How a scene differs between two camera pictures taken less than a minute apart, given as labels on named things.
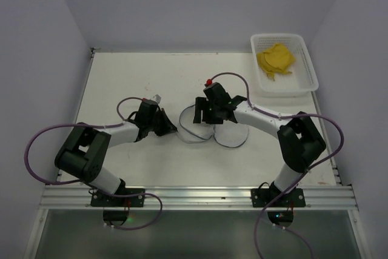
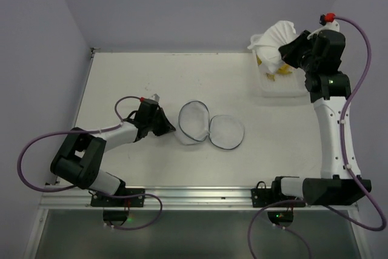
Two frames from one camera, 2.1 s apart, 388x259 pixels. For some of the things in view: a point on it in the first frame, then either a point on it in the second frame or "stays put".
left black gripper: [162, 121] stays put
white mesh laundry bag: [229, 134] stays put
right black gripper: [200, 110] -> [292, 50]
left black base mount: [119, 218] stays put
